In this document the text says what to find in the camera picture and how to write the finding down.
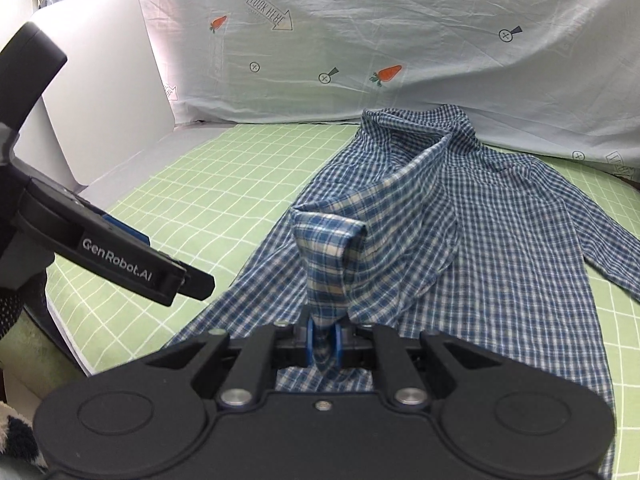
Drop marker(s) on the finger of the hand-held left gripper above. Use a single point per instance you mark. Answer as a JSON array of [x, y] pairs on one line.
[[125, 230], [197, 282]]

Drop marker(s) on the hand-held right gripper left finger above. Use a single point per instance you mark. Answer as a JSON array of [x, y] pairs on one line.
[[310, 344]]

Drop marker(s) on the blue plaid shirt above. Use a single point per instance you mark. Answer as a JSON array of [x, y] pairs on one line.
[[500, 260]]

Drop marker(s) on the white board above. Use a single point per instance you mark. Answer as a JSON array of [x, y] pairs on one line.
[[100, 85]]

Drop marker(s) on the grey carrot print cloth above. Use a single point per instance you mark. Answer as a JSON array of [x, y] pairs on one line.
[[400, 20]]

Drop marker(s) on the striped dark white cloth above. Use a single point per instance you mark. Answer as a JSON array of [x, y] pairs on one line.
[[12, 435]]

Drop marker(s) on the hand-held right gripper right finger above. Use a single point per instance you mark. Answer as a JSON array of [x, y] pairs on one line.
[[339, 345]]

